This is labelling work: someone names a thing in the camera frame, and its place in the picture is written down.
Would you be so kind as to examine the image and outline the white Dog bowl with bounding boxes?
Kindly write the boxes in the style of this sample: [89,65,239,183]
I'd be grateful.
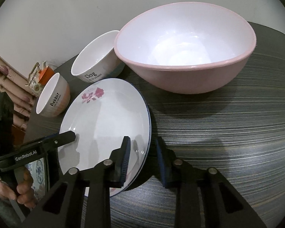
[71,30,125,83]

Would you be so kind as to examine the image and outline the person's left hand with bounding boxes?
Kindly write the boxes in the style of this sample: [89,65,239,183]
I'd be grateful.
[0,167,37,208]

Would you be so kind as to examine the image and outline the large pink bowl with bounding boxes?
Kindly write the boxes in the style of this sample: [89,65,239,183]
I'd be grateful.
[114,2,256,94]

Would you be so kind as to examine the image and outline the small blue floral plate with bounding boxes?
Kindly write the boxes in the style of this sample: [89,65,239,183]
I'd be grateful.
[25,159,46,201]

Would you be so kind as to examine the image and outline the beige patterned curtain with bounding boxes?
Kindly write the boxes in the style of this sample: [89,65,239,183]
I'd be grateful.
[0,56,36,131]

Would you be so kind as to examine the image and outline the orange cup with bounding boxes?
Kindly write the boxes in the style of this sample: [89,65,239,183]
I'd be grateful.
[38,67,54,86]

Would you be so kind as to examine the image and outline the white Rabbit bowl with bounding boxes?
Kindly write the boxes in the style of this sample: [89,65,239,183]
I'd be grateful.
[36,73,70,117]

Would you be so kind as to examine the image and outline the floral ceramic teapot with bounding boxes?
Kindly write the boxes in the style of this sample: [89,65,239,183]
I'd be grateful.
[25,61,49,97]

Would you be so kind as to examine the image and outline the white plate pink flowers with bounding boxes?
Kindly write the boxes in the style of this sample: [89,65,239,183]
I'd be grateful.
[58,78,151,197]

